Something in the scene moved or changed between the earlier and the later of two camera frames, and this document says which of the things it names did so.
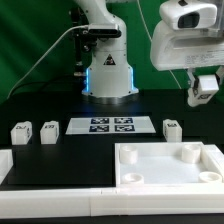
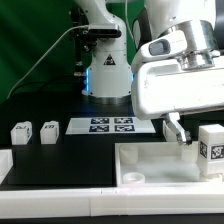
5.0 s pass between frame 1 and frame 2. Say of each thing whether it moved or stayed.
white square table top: stayed
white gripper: moved
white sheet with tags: stayed
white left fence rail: stayed
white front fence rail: stayed
